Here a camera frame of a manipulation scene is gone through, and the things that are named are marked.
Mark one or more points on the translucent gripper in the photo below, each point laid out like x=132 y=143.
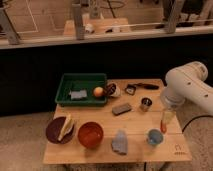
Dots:
x=168 y=114

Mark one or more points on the dark purple grapes bunch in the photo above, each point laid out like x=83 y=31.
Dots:
x=110 y=89

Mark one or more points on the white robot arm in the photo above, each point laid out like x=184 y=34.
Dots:
x=185 y=82

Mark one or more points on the orange-red bowl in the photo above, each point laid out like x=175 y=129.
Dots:
x=90 y=135

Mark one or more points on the purple bowl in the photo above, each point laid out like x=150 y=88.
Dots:
x=53 y=131

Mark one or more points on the light blue mug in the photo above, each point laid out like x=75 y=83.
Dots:
x=154 y=137

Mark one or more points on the dark metal cup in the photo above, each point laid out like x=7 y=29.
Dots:
x=145 y=104

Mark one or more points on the wooden folding table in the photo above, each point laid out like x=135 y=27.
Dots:
x=136 y=123

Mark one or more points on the grey rectangular block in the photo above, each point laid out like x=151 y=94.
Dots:
x=120 y=109

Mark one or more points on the blue crumpled cloth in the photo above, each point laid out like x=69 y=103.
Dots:
x=119 y=143

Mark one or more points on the white cup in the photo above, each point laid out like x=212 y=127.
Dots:
x=117 y=92

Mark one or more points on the orange fruit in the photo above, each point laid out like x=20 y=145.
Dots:
x=98 y=92

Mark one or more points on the grey-blue sponge in tray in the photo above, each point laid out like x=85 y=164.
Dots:
x=77 y=95

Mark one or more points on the green plastic tray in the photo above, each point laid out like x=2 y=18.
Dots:
x=81 y=81

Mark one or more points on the yellow banana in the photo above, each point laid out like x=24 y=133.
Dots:
x=68 y=124

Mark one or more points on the wooden background table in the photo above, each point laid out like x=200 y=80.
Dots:
x=100 y=26

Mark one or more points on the black handled tool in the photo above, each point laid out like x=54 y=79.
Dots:
x=147 y=86

